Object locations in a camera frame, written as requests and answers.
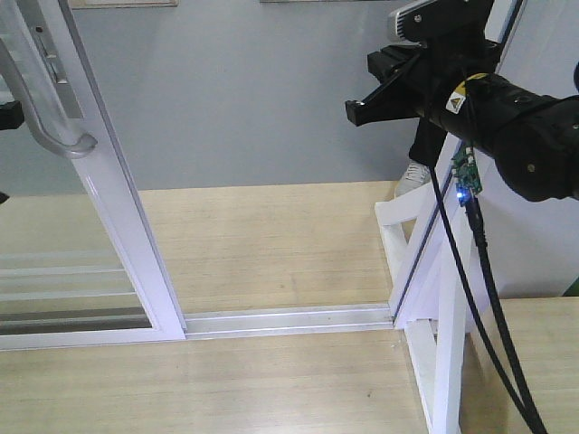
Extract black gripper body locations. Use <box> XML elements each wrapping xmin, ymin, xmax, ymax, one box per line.
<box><xmin>372</xmin><ymin>29</ymin><xmax>502</xmax><ymax>131</ymax></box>

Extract grey door handle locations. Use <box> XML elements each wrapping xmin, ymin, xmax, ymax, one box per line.
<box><xmin>0</xmin><ymin>40</ymin><xmax>99</xmax><ymax>159</ymax></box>

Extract white framed sliding glass door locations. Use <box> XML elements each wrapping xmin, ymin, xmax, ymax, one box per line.
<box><xmin>1</xmin><ymin>1</ymin><xmax>186</xmax><ymax>351</ymax></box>

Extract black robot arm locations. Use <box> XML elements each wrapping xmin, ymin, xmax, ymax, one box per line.
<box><xmin>346</xmin><ymin>25</ymin><xmax>578</xmax><ymax>202</ymax></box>

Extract aluminium door track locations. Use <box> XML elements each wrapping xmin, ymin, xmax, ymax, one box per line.
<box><xmin>185</xmin><ymin>303</ymin><xmax>394</xmax><ymax>340</ymax></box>

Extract green circuit board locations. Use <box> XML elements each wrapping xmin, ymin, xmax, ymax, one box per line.
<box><xmin>451</xmin><ymin>143</ymin><xmax>482</xmax><ymax>207</ymax></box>

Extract white diagonal support brace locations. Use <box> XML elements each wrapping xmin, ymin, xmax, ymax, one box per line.
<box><xmin>374</xmin><ymin>130</ymin><xmax>489</xmax><ymax>434</ymax></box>

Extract light wooden box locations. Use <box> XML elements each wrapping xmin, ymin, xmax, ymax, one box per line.
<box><xmin>460</xmin><ymin>297</ymin><xmax>578</xmax><ymax>433</ymax></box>

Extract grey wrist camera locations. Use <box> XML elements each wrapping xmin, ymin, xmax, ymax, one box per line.
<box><xmin>386</xmin><ymin>0</ymin><xmax>494</xmax><ymax>42</ymax></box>

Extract white door frame post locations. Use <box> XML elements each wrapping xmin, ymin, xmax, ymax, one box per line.
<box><xmin>388</xmin><ymin>0</ymin><xmax>579</xmax><ymax>331</ymax></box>

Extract black cables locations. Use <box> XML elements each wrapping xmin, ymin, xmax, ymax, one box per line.
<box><xmin>422</xmin><ymin>76</ymin><xmax>551</xmax><ymax>434</ymax></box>

